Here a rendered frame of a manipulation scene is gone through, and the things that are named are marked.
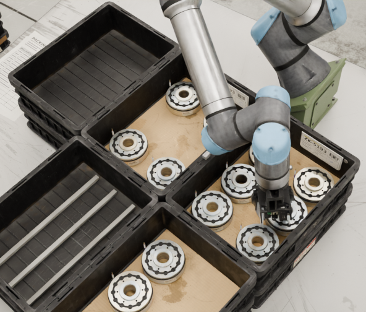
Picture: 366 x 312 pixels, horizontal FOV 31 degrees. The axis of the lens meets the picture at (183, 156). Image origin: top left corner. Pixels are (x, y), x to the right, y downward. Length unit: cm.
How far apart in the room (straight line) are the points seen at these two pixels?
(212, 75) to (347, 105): 67
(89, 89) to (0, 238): 51
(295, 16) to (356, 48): 149
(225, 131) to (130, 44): 67
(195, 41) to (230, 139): 24
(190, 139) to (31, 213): 46
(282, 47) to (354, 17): 155
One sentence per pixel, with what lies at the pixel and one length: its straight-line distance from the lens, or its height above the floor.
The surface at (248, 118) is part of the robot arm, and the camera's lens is 144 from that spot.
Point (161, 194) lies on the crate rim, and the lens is 159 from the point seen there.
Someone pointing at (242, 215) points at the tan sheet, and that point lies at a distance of 167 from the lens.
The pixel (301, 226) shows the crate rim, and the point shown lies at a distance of 155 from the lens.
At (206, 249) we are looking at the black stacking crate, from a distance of 157.
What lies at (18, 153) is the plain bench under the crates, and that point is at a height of 70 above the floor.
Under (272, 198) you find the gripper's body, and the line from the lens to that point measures 145.
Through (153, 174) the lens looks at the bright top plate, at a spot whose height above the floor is 86.
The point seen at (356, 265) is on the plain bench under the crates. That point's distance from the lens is 179.
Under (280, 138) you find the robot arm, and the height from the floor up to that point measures 121.
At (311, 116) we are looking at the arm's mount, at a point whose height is 78.
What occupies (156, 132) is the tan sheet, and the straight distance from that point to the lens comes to 182.
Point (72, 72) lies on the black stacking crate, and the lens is 201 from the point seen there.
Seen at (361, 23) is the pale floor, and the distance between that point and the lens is 335.
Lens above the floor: 228
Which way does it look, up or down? 55 degrees down
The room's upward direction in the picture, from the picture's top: 5 degrees counter-clockwise
